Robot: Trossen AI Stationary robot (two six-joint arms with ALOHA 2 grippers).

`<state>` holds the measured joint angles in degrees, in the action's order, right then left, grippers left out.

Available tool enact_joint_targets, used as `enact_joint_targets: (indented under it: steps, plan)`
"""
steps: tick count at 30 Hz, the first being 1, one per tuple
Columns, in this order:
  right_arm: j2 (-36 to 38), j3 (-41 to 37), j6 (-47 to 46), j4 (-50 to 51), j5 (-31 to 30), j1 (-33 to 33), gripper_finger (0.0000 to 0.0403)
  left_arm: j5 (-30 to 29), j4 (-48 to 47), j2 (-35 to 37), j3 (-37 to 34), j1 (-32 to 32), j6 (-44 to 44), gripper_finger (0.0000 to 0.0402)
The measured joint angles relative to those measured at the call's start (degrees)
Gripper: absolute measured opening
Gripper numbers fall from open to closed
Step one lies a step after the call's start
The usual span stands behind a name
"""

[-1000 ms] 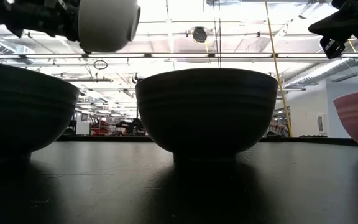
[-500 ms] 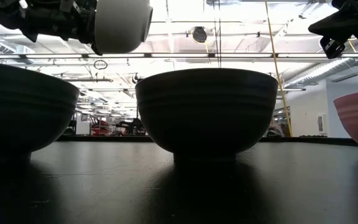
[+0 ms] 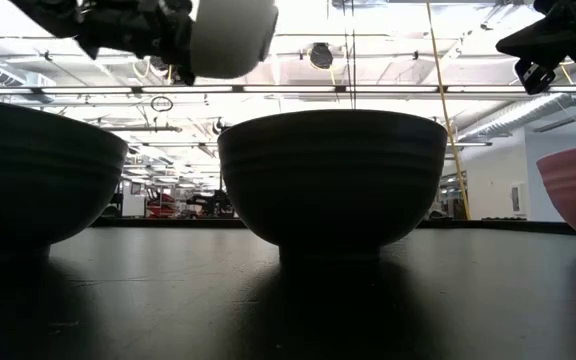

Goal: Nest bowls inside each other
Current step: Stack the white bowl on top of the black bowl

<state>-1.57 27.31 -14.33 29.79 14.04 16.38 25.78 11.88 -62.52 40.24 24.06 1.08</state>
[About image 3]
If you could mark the black metal table frame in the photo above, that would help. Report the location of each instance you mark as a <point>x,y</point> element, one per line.
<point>493,226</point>

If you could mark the silver ceiling duct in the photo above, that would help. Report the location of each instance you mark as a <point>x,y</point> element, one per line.
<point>533,107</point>

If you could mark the white cabinet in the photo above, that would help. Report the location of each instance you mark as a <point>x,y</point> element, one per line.
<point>133,200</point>

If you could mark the white bowl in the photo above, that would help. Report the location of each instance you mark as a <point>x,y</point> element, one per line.
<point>228,40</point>

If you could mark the black bowl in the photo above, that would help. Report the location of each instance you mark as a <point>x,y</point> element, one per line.
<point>33,175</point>
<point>333,185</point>

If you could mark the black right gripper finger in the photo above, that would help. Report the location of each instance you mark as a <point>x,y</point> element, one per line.
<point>535,77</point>

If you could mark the dark background machine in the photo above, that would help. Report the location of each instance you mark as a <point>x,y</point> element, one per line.
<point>213,205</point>

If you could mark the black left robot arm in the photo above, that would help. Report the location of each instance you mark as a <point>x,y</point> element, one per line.
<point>48,15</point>

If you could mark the red tool cart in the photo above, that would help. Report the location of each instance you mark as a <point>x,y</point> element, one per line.
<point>160,205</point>

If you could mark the white wall panel box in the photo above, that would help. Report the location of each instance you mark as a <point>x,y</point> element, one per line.
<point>518,199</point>

